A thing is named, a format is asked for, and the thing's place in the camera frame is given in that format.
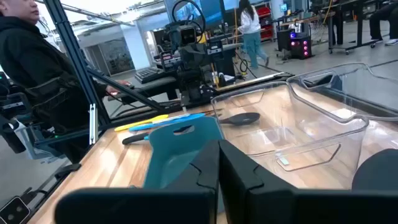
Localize black slotted spatula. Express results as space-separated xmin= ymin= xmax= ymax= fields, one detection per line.
xmin=219 ymin=112 xmax=261 ymax=126

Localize computer tower pink lights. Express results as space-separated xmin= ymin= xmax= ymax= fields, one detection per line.
xmin=290 ymin=32 xmax=313 ymax=60

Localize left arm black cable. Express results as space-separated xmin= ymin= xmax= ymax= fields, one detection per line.
xmin=171 ymin=0 xmax=207 ymax=44

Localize silver frame bracket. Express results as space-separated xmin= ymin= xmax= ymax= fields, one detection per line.
xmin=89 ymin=104 xmax=98 ymax=146

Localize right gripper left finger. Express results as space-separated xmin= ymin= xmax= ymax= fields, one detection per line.
xmin=54 ymin=139 xmax=220 ymax=224

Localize teal plastic bin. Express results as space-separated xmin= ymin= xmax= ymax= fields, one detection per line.
xmin=142 ymin=116 xmax=224 ymax=190

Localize black keyboard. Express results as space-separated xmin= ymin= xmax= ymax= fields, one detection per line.
xmin=134 ymin=67 xmax=165 ymax=85

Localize person's hand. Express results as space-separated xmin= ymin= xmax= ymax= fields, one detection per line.
xmin=104 ymin=80 xmax=132 ymax=96

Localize person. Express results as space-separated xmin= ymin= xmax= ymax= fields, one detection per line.
xmin=238 ymin=0 xmax=271 ymax=70
xmin=369 ymin=1 xmax=398 ymax=47
xmin=0 ymin=0 xmax=108 ymax=162

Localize computer monitor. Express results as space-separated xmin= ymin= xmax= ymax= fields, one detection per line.
xmin=164 ymin=0 xmax=240 ymax=27

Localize yellow silicone spoon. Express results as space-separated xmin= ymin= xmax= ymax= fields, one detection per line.
xmin=114 ymin=114 xmax=169 ymax=132

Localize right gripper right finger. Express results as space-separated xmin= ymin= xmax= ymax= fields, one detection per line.
xmin=219 ymin=139 xmax=398 ymax=224

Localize long blue silicone spoon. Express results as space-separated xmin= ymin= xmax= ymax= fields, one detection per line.
xmin=128 ymin=113 xmax=206 ymax=133

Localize slim white utensil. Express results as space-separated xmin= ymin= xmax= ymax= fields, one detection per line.
xmin=151 ymin=113 xmax=191 ymax=124

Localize clear plastic bin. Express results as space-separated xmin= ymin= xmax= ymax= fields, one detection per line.
xmin=211 ymin=81 xmax=371 ymax=190

